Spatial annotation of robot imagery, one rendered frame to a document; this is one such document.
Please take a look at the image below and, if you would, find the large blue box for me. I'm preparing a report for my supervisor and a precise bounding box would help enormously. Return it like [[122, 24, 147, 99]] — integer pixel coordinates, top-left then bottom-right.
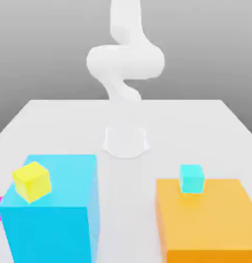
[[0, 154, 101, 263]]

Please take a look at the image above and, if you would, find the small yellow cube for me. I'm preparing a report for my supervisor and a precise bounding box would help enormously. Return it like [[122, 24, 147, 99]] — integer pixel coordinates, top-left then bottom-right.
[[11, 161, 52, 204]]

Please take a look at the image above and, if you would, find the large orange box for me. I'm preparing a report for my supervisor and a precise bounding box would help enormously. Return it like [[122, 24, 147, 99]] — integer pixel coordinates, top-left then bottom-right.
[[154, 178, 252, 263]]

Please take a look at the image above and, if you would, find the small cyan cube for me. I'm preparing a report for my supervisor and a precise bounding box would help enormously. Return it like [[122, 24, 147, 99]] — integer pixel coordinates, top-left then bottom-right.
[[179, 164, 206, 194]]

